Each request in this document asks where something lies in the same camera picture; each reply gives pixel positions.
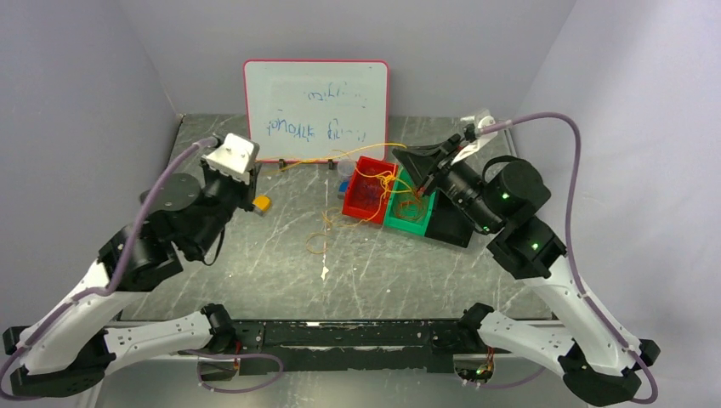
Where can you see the black plastic bin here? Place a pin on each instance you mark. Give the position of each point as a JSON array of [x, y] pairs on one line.
[[448, 224]]

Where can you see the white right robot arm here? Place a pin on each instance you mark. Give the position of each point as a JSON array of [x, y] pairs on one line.
[[596, 359]]

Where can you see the red plastic bin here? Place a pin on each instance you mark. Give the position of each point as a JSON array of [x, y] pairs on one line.
[[369, 190]]

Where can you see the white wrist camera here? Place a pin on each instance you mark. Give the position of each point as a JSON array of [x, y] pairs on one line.
[[474, 136], [235, 157]]

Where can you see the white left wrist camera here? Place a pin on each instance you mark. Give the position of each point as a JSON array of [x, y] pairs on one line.
[[235, 157]]

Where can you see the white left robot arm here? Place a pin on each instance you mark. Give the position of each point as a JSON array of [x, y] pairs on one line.
[[73, 348]]

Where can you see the pink framed whiteboard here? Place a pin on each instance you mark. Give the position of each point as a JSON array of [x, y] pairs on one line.
[[317, 110]]

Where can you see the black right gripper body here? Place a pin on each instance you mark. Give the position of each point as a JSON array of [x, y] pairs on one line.
[[463, 184]]

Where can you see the green plastic bin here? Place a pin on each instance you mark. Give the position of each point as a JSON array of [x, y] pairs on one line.
[[407, 211]]

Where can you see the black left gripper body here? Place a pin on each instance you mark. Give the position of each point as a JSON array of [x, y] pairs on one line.
[[228, 194]]

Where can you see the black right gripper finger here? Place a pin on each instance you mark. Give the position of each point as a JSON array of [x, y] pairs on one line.
[[426, 179], [427, 156]]

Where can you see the yellow grey block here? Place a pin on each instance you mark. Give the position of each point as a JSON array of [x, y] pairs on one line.
[[261, 205]]

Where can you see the clear plastic cup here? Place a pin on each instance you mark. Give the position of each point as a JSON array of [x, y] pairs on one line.
[[346, 169]]

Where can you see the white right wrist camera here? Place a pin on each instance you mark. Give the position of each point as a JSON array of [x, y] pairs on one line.
[[474, 136]]

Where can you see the blue grey block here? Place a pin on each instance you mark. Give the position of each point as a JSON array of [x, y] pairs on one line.
[[343, 189]]

